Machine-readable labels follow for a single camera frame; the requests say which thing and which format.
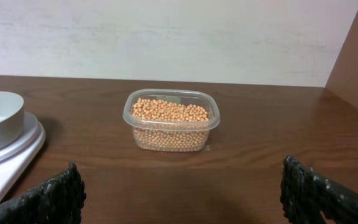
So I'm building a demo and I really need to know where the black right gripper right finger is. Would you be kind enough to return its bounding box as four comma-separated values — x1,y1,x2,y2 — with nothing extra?
280,156,358,224

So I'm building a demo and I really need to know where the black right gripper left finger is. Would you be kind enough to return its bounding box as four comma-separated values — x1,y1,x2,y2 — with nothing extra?
0,163,86,224

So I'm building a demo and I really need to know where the white digital kitchen scale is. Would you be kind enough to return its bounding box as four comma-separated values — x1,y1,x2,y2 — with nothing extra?
0,111,47,214

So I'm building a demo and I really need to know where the pile of soybeans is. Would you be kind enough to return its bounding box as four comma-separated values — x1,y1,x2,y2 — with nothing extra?
131,98,210,152

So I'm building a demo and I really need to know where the clear plastic container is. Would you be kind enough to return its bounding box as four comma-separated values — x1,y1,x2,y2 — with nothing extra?
122,89,221,152

